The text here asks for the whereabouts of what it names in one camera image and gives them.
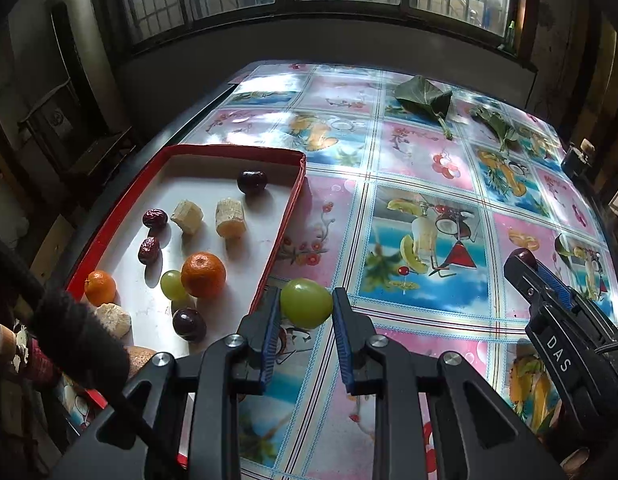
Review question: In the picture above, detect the short peeled banana piece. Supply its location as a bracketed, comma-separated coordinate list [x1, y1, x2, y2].
[95, 302, 132, 338]
[170, 200, 205, 237]

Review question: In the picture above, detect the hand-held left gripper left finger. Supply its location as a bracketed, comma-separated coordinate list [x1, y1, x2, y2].
[49, 286, 282, 480]

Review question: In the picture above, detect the long peeled banana piece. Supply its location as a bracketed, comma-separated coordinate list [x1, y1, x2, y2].
[215, 198, 248, 239]

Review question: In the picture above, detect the small green leaf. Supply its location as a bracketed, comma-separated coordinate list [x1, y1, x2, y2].
[554, 234, 572, 268]

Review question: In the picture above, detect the tan spool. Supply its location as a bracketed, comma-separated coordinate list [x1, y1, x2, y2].
[0, 324, 17, 361]

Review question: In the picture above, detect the green grape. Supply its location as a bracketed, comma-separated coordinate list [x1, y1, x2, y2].
[160, 270, 190, 301]
[280, 278, 335, 331]

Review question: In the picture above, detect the large orange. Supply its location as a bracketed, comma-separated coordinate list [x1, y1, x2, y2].
[181, 252, 227, 299]

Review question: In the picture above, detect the glossy printed tablecloth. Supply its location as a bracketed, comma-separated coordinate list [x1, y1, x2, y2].
[64, 62, 618, 480]

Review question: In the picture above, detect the leafy green sprig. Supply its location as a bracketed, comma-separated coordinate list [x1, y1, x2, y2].
[469, 105, 522, 153]

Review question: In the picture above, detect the red rimmed white tray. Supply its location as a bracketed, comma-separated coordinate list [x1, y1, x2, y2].
[64, 144, 308, 468]

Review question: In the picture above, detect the brown kiwi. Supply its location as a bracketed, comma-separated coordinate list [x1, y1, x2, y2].
[124, 346, 157, 381]

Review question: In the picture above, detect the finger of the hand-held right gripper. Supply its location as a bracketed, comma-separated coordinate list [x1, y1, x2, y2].
[534, 262, 590, 311]
[504, 255, 550, 313]

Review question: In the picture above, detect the black box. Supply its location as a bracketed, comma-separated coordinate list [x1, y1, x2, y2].
[560, 147, 595, 181]

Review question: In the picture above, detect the white cylindrical tank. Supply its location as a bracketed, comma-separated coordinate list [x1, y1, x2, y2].
[54, 0, 124, 126]

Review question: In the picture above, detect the dried red date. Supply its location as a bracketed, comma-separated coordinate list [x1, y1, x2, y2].
[138, 236, 161, 266]
[141, 208, 168, 231]

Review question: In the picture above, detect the large green leaf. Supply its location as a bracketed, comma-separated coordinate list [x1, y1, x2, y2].
[393, 75, 455, 140]

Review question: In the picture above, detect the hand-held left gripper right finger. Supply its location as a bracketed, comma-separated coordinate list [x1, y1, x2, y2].
[333, 287, 565, 480]

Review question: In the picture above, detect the red yarn ball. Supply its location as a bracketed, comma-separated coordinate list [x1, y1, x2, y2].
[19, 337, 64, 396]

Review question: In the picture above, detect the black fuzzy cable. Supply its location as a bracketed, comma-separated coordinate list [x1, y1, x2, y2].
[0, 230, 185, 466]

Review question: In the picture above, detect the small tangerine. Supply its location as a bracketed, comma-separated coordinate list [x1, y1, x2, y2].
[84, 270, 117, 306]

